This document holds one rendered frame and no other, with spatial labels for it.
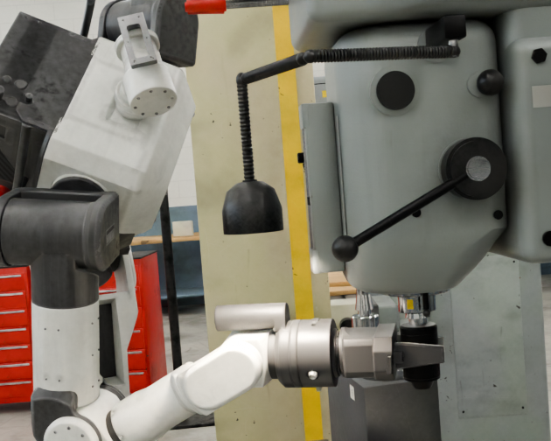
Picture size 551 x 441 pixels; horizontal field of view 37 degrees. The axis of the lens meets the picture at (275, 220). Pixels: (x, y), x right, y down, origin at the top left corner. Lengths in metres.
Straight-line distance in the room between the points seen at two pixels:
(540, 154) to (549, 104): 0.06
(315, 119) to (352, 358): 0.30
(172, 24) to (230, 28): 1.43
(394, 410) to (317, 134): 0.48
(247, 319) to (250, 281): 1.69
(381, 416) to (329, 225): 0.38
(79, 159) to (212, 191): 1.60
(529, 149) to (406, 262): 0.19
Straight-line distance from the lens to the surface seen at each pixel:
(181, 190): 10.05
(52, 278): 1.12
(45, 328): 1.15
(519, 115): 0.98
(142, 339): 5.61
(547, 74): 0.99
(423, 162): 0.97
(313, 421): 2.88
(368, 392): 1.28
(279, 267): 2.78
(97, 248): 1.10
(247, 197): 0.96
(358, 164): 0.97
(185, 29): 1.39
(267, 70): 0.92
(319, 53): 0.84
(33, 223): 1.12
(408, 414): 1.31
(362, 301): 1.41
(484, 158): 0.95
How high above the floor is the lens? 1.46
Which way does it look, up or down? 3 degrees down
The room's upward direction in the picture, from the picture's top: 4 degrees counter-clockwise
